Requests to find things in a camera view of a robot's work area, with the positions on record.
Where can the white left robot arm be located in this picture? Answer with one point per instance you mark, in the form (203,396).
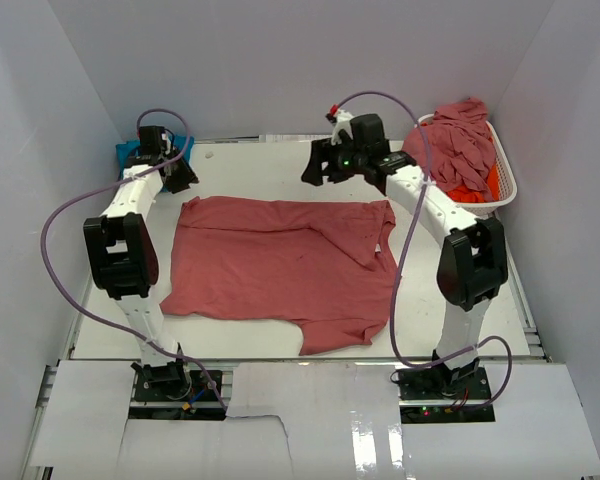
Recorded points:
(124,262)

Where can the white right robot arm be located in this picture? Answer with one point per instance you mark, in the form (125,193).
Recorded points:
(473,261)

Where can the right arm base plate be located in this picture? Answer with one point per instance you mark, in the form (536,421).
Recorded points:
(424,399)

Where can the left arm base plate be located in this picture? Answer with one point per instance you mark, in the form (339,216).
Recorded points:
(192,401)

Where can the folded blue t-shirt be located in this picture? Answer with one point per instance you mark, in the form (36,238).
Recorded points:
(139,153)

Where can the white plastic laundry basket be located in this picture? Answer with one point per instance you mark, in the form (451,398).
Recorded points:
(416,143)

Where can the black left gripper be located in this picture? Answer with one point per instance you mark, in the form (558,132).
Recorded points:
(186,176)

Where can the pink t-shirt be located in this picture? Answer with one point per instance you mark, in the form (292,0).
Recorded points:
(438,130)
(325,267)

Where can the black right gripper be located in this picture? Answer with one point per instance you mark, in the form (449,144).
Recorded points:
(322,152)

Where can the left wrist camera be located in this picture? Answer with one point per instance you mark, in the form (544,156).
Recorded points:
(168,147)

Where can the pink t-shirt in basket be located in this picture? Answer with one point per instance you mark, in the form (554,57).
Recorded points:
(438,130)

